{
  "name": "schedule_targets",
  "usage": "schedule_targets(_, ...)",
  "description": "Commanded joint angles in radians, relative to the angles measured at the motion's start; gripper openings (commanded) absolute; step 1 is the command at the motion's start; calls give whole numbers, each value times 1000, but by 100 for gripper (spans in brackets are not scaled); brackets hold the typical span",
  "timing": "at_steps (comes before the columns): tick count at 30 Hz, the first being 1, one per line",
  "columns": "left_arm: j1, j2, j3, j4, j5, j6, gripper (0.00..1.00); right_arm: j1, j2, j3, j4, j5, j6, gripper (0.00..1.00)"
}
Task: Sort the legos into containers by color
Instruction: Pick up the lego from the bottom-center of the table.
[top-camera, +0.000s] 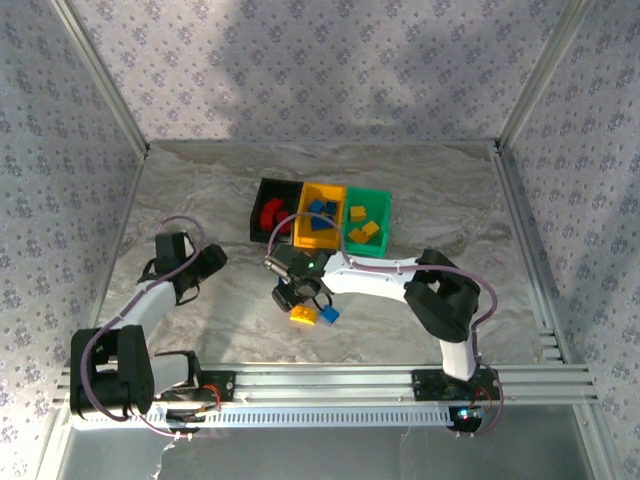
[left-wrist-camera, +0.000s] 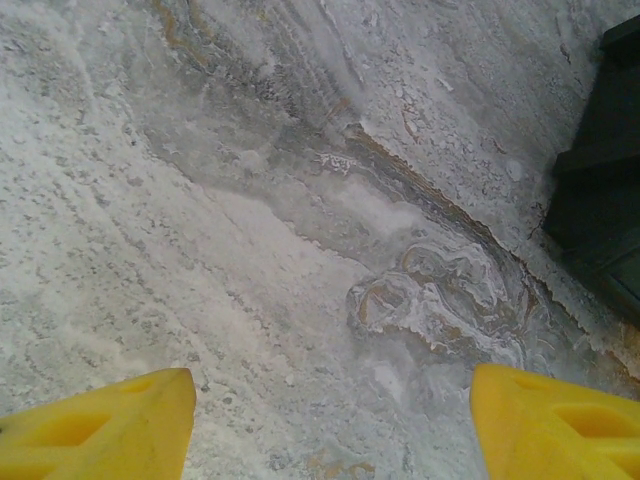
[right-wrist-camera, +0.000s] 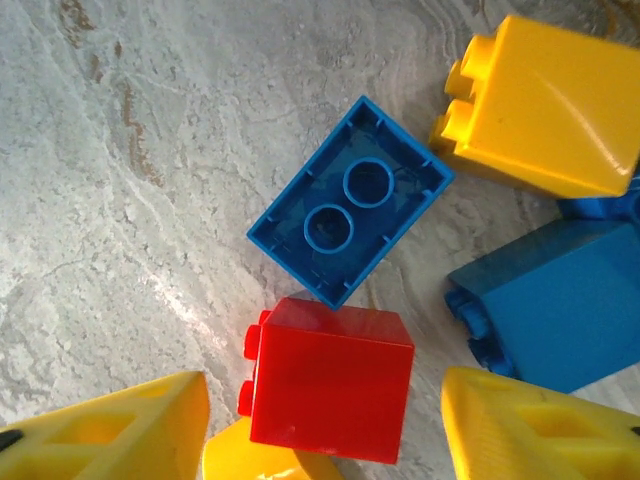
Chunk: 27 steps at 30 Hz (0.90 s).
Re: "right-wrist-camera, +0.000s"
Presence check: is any blue lego brick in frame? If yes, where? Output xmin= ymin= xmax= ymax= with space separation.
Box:
xmin=246 ymin=95 xmax=456 ymax=310
xmin=444 ymin=218 xmax=640 ymax=395
xmin=555 ymin=172 xmax=640 ymax=224

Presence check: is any yellow lego brick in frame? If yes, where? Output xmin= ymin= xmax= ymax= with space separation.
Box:
xmin=201 ymin=417 xmax=346 ymax=480
xmin=428 ymin=13 xmax=640 ymax=200

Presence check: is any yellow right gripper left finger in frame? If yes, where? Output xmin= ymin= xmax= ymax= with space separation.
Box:
xmin=0 ymin=370 xmax=210 ymax=480

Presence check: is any red lego brick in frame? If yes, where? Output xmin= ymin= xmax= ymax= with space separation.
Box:
xmin=238 ymin=296 xmax=416 ymax=465

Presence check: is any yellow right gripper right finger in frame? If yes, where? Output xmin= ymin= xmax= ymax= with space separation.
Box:
xmin=440 ymin=366 xmax=640 ymax=480

